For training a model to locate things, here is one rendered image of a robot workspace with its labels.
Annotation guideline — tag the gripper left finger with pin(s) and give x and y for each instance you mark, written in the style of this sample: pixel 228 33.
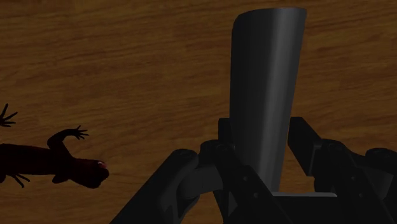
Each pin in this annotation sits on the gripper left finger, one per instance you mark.
pixel 186 183

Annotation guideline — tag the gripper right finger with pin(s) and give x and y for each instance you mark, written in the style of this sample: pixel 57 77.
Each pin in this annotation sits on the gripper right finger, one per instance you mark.
pixel 341 167

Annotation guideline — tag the grey tapered cup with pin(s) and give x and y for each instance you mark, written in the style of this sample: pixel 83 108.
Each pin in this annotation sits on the grey tapered cup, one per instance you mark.
pixel 265 93

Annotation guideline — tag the dark red lizard toy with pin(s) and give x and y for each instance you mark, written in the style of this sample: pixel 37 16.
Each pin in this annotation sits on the dark red lizard toy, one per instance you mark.
pixel 46 161

